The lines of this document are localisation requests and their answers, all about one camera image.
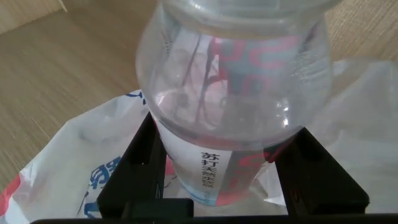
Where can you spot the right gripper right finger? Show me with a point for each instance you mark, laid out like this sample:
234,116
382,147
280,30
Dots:
314,180

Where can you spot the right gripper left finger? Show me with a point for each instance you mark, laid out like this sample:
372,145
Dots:
136,174

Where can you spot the clear water bottle red label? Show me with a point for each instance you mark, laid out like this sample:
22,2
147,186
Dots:
233,81

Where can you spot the white plastic shopping bag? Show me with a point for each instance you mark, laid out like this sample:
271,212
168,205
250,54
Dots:
62,174

